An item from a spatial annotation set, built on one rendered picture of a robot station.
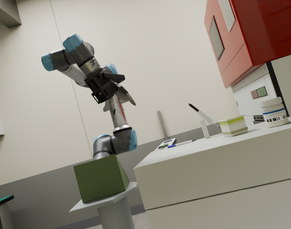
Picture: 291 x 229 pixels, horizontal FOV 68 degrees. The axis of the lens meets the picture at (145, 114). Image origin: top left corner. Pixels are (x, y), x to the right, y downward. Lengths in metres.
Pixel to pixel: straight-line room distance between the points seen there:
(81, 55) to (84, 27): 2.69
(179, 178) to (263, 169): 0.26
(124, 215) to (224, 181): 0.61
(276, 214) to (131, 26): 3.02
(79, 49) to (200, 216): 0.72
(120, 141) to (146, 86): 1.96
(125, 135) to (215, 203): 0.65
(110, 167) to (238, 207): 0.61
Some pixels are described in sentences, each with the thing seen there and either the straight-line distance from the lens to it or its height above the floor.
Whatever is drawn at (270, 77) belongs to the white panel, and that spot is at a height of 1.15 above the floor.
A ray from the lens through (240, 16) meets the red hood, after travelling 1.19.
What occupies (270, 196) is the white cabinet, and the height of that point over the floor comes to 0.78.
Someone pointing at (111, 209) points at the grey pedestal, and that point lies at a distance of 1.17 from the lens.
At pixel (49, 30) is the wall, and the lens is 3.73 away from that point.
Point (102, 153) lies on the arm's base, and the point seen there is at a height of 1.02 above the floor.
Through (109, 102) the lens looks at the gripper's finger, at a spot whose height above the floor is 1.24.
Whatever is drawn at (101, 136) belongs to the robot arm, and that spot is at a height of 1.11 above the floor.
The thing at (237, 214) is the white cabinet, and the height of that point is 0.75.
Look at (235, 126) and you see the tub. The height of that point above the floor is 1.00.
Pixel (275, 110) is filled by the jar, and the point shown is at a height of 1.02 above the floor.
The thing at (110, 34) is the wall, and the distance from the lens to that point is 3.41.
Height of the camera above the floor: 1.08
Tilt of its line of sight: 4 degrees up
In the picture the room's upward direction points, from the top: 16 degrees counter-clockwise
